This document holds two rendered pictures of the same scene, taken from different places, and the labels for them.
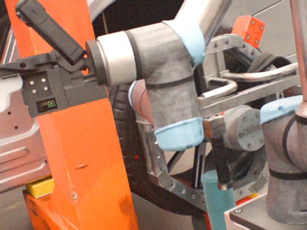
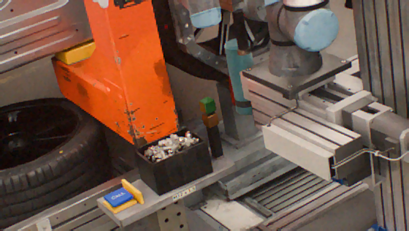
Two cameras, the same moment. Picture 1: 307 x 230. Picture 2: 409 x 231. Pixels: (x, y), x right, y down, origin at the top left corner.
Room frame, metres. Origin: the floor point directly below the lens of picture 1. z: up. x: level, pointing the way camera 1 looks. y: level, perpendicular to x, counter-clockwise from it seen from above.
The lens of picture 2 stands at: (-1.13, 0.03, 1.73)
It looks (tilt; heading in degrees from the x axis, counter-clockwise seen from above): 26 degrees down; 0
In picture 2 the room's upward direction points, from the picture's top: 12 degrees counter-clockwise
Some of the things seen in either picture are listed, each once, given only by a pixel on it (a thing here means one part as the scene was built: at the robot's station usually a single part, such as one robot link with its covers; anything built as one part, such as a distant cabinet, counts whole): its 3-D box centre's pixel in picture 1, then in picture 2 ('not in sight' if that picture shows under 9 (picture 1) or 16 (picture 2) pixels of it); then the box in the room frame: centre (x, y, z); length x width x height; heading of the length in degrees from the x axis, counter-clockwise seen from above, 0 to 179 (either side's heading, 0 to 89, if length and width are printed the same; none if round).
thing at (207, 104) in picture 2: not in sight; (207, 105); (1.18, 0.00, 0.64); 0.04 x 0.04 x 0.04; 27
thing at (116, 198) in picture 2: not in sight; (118, 198); (1.01, 0.33, 0.47); 0.07 x 0.07 x 0.02; 27
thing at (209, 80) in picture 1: (205, 79); not in sight; (1.42, -0.16, 1.03); 0.19 x 0.18 x 0.11; 27
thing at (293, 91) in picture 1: (299, 91); not in sight; (1.46, -0.44, 0.93); 0.09 x 0.05 x 0.05; 27
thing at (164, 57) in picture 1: (164, 50); not in sight; (0.75, -0.03, 1.21); 0.11 x 0.08 x 0.09; 103
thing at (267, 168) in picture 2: not in sight; (252, 152); (1.74, -0.14, 0.13); 0.50 x 0.36 x 0.10; 117
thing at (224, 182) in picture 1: (221, 160); (240, 30); (1.28, -0.15, 0.83); 0.04 x 0.04 x 0.16
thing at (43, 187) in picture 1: (46, 182); (76, 50); (1.77, 0.45, 0.71); 0.14 x 0.14 x 0.05; 27
